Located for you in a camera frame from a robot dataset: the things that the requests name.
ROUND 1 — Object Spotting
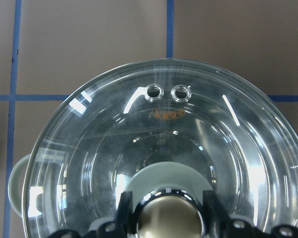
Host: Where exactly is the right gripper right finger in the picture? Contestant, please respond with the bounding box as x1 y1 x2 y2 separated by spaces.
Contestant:
203 190 228 238

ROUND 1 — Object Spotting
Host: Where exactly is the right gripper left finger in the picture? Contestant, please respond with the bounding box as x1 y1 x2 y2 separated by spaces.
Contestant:
115 191 133 238

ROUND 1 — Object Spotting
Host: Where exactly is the glass pot lid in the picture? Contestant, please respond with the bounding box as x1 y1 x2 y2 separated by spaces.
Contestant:
22 59 298 238

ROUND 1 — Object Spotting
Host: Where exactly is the pale green cooking pot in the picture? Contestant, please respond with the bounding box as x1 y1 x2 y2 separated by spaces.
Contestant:
8 154 31 217

